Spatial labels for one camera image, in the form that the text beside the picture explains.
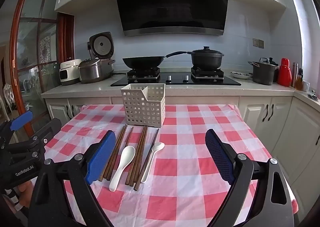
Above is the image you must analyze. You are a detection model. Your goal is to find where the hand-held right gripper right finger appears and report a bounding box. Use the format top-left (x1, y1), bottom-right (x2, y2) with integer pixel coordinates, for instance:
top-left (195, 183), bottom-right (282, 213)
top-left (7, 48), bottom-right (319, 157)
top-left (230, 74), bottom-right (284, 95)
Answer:
top-left (205, 129), bottom-right (295, 227)

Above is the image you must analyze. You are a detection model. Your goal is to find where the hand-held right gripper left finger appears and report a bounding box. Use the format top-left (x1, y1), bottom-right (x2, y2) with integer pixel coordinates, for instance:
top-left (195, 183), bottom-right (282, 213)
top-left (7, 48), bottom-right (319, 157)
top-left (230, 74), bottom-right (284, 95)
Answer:
top-left (27, 130), bottom-right (117, 227)

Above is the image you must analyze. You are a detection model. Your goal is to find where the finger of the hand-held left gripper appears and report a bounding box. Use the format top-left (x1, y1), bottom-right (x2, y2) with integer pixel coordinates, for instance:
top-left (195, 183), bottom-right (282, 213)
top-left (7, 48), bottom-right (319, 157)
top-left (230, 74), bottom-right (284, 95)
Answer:
top-left (7, 118), bottom-right (62, 159)
top-left (0, 111), bottom-right (34, 142)

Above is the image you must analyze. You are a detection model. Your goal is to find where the white ceramic spoon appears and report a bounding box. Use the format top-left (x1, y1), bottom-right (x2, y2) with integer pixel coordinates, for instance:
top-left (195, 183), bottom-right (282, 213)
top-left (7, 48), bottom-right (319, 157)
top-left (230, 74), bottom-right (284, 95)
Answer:
top-left (109, 145), bottom-right (136, 192)
top-left (141, 142), bottom-right (165, 184)

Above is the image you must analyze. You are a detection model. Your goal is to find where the bunch of wooden chopsticks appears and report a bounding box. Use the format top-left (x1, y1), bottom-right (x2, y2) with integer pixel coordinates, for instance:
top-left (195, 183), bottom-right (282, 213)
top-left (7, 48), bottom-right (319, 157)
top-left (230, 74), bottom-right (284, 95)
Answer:
top-left (98, 124), bottom-right (160, 191)

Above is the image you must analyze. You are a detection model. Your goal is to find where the white perforated plastic basket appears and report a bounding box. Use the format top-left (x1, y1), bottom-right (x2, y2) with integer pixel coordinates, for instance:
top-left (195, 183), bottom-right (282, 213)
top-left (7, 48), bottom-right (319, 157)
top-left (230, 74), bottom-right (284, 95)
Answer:
top-left (120, 83), bottom-right (166, 126)

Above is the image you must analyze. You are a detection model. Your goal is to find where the person's left hand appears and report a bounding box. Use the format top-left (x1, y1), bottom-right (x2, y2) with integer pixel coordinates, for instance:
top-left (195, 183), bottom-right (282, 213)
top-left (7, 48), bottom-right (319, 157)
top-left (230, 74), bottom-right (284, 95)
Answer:
top-left (16, 182), bottom-right (34, 217)

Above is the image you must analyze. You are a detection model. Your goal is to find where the red white checked tablecloth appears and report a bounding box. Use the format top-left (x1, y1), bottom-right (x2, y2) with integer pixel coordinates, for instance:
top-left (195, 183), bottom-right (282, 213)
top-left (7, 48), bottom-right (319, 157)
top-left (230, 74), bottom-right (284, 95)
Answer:
top-left (42, 103), bottom-right (299, 227)

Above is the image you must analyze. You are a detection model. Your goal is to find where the white small kitchen appliance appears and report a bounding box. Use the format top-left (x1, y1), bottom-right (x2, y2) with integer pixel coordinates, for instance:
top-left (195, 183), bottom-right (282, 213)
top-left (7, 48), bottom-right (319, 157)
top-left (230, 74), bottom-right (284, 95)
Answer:
top-left (59, 59), bottom-right (82, 86)

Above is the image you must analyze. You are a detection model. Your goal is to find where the silver rice cooker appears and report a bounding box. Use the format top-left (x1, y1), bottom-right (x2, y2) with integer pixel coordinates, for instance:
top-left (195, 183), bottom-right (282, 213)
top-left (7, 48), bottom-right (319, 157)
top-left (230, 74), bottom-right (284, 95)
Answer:
top-left (78, 32), bottom-right (116, 84)

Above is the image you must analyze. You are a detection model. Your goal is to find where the red wooden glass door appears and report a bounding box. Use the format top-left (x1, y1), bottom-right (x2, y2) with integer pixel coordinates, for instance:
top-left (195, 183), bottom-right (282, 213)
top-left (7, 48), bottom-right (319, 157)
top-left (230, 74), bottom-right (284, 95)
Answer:
top-left (10, 0), bottom-right (75, 137)

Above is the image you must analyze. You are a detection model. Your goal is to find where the plate with food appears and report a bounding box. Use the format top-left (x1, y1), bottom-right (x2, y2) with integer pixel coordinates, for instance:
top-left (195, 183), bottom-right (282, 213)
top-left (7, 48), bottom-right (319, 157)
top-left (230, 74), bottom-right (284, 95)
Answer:
top-left (230, 71), bottom-right (251, 79)

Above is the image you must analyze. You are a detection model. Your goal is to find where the black glass gas hob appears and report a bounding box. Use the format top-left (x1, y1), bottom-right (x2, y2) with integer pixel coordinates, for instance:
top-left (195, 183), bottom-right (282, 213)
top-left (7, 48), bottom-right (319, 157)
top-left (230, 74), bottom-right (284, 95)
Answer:
top-left (110, 67), bottom-right (242, 87)

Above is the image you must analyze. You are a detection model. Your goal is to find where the grey stock pot with lid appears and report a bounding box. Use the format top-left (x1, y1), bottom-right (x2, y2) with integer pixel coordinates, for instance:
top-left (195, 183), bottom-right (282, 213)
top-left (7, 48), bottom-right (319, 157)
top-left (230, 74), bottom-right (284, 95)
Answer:
top-left (248, 57), bottom-right (280, 85)

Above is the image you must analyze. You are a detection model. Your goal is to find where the black pot with lid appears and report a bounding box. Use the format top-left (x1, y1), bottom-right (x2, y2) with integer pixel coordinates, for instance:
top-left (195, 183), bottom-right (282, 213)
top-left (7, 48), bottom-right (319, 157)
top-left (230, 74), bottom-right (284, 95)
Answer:
top-left (187, 46), bottom-right (225, 71)

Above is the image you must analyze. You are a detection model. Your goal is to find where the black wok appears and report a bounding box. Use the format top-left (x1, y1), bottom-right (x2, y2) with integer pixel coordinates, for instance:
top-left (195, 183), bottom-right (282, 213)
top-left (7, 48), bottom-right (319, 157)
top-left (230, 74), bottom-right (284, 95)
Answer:
top-left (122, 51), bottom-right (187, 70)

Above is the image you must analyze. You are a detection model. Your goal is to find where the red thermos jug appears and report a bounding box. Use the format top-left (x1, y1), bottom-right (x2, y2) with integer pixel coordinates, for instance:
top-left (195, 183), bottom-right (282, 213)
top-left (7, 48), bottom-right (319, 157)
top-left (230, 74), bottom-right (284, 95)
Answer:
top-left (277, 58), bottom-right (292, 87)

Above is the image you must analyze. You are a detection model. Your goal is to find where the cooking oil bottle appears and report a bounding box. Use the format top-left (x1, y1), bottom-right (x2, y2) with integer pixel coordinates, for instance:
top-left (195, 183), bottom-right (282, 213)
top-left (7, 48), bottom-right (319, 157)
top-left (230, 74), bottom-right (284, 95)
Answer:
top-left (296, 68), bottom-right (304, 91)

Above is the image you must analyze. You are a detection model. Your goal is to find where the steel thermos bottle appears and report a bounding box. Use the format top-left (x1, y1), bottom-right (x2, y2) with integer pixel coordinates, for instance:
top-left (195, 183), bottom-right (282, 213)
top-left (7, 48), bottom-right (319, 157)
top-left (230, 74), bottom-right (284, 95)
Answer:
top-left (291, 62), bottom-right (299, 88)

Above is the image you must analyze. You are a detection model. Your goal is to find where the bright window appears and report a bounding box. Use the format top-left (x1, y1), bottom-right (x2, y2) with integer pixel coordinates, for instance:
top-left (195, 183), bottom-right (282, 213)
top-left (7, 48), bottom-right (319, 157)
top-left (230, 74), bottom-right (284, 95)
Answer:
top-left (291, 0), bottom-right (320, 85)

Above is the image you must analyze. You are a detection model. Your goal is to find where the black range hood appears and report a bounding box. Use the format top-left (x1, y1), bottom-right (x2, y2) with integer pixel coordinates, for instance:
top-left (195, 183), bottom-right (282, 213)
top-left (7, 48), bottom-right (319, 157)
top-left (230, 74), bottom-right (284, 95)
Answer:
top-left (112, 0), bottom-right (230, 37)

